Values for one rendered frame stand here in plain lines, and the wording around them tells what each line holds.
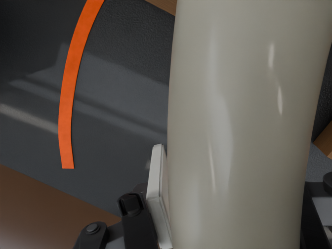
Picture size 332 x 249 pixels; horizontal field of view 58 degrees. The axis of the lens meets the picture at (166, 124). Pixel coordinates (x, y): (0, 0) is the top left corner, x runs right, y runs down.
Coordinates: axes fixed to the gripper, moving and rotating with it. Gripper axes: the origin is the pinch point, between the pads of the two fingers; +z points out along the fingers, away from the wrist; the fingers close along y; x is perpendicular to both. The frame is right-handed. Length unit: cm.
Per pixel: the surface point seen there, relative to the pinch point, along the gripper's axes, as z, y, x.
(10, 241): 91, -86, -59
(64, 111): 85, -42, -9
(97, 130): 85, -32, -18
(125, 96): 84, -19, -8
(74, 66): 85, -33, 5
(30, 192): 90, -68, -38
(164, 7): 71, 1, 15
